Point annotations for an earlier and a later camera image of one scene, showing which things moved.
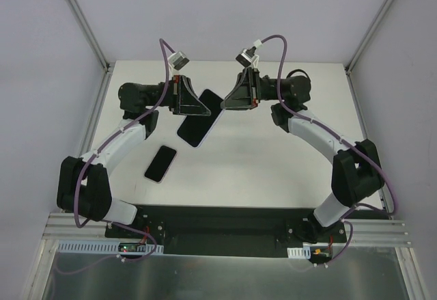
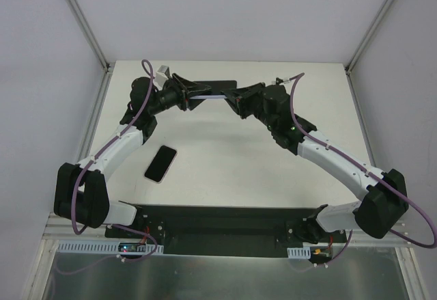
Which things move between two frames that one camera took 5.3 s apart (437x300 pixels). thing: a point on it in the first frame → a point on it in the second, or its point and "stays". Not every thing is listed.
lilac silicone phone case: x=212 y=102 → x=217 y=86
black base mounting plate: x=214 y=230 stays
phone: x=192 y=129 → x=208 y=97
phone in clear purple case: x=161 y=163 stays
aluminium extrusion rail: x=63 y=226 stays
